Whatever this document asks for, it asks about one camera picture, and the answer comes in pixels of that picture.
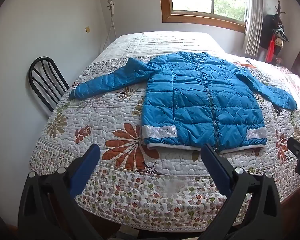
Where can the black metal chair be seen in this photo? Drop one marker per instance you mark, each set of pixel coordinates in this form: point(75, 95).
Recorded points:
point(46, 80)

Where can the coat rack with hanging items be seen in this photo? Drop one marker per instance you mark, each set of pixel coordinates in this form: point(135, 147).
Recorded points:
point(268, 31)

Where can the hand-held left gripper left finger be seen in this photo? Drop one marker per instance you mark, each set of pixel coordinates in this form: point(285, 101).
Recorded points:
point(86, 170)

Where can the pink floral blanket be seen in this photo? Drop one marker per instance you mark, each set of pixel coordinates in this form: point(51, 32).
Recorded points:
point(290, 80)

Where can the wooden coat rack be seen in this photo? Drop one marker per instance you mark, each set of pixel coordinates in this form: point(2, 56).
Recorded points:
point(279, 10)

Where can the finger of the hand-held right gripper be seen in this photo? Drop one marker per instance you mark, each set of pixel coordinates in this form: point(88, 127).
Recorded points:
point(297, 145)

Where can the yellow wall socket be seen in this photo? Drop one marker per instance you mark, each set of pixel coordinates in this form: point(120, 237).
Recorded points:
point(88, 29)

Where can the wooden framed window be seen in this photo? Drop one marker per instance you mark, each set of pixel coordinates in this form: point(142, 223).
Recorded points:
point(207, 0)

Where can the floral quilted bedspread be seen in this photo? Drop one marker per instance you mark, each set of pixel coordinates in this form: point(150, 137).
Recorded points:
point(120, 135)

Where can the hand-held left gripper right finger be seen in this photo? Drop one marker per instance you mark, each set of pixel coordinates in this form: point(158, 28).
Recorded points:
point(216, 168)

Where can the red hanging bag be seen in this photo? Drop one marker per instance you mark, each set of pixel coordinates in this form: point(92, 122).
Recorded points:
point(270, 51)

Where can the white curtain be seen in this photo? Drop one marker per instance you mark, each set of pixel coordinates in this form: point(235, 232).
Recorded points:
point(253, 17)

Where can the blue puffer jacket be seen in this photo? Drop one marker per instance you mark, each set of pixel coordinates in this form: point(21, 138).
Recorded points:
point(195, 105)

